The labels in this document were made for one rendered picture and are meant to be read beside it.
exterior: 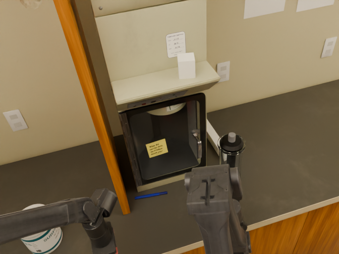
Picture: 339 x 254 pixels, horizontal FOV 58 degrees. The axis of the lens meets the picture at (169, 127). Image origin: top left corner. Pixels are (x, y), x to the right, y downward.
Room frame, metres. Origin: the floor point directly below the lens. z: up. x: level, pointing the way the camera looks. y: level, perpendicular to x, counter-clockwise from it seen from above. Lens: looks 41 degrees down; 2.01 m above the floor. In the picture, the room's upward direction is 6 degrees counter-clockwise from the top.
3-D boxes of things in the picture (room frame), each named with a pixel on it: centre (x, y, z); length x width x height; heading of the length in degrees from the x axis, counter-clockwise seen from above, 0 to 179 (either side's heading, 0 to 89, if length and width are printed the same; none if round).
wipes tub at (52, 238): (0.64, 0.53, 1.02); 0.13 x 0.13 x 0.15
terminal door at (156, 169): (0.84, 0.01, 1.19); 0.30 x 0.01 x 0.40; 102
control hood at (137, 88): (0.79, 0.00, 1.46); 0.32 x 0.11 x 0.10; 102
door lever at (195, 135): (0.83, -0.10, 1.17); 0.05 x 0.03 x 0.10; 12
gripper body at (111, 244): (0.47, 0.23, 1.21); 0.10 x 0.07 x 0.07; 13
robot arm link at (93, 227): (0.47, 0.23, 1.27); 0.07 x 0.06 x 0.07; 161
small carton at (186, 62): (0.81, -0.07, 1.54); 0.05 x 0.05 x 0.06; 87
